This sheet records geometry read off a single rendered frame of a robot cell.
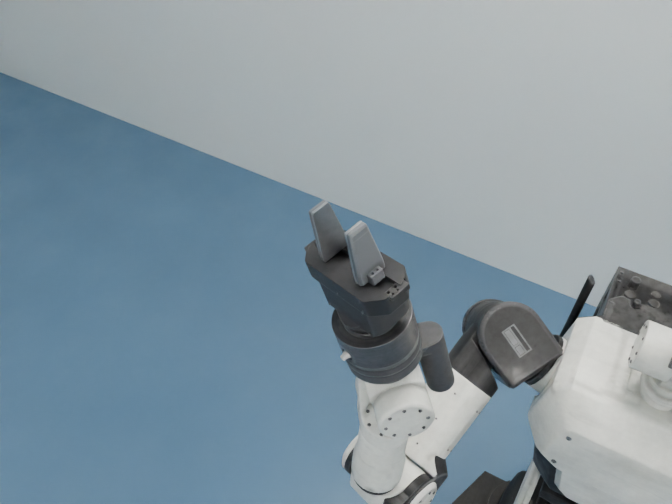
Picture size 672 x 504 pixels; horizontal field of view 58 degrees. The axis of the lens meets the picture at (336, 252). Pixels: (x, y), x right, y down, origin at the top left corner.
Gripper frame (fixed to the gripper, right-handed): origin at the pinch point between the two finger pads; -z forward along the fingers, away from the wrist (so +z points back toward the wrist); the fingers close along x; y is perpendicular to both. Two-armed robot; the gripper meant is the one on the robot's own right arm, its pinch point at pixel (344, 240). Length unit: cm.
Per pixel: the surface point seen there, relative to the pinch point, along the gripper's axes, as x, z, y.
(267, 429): -102, 151, 4
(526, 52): -85, 67, -132
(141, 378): -149, 135, 28
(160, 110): -270, 101, -62
